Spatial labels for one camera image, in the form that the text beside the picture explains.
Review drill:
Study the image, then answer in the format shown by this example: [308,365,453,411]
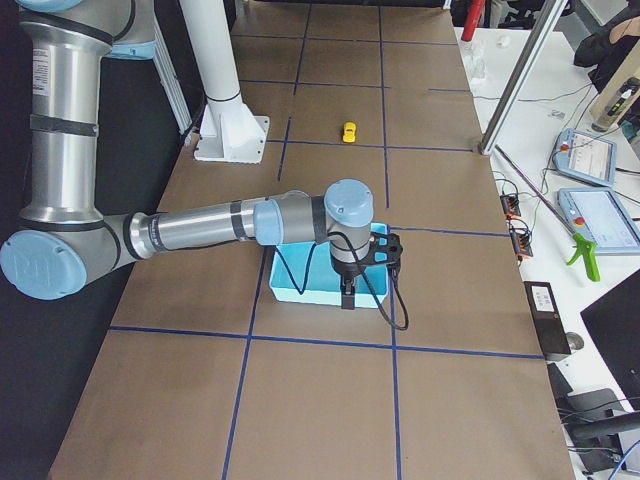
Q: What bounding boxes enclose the yellow beetle toy car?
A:
[342,121,357,144]

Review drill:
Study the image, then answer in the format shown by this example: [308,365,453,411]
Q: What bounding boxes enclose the aluminium frame post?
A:
[478,0,567,156]

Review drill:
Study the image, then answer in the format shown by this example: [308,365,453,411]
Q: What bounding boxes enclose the person in background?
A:
[573,1,639,92]

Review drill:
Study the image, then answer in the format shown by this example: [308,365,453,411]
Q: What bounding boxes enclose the upper teach pendant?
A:
[552,129,617,187]

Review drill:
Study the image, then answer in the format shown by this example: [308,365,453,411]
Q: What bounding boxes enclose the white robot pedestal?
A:
[180,0,270,164]

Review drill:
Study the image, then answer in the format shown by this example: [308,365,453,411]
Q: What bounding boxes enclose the red cylinder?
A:
[461,0,486,42]

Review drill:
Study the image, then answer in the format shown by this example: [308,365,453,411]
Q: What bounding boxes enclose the black monitor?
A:
[581,271,639,397]

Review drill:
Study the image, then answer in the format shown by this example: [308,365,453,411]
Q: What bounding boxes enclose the teach pendant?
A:
[557,187,639,256]
[552,129,617,187]

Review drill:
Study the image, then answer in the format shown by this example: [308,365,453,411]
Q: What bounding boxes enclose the black box with labels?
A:
[523,281,571,361]

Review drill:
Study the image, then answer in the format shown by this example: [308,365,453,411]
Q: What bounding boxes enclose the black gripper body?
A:
[335,260,361,286]

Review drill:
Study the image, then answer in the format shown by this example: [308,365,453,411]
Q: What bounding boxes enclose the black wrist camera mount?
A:
[359,232,403,272]

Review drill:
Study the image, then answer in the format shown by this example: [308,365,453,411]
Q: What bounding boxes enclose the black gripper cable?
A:
[273,231,410,332]

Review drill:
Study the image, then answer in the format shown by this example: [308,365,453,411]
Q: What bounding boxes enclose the light blue plastic bin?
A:
[269,241,389,308]

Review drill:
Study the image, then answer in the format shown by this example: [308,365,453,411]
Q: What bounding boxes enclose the orange black connector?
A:
[508,220,533,262]
[500,193,521,220]

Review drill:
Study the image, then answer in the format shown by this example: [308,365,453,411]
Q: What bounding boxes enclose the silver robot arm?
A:
[1,1,379,309]

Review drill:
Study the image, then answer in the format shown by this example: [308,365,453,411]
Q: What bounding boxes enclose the green handled grabber tool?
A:
[494,145,601,282]

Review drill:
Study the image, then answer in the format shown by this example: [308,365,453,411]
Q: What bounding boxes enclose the upper orange black connector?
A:
[500,193,521,220]

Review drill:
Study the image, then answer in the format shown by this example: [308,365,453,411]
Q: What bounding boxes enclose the lower teach pendant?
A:
[557,187,639,256]

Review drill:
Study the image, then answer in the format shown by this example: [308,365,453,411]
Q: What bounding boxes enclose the lower orange black connector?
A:
[508,220,533,262]

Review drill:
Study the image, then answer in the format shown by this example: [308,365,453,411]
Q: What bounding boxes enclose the crumpled white plastic wrap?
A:
[460,40,487,87]

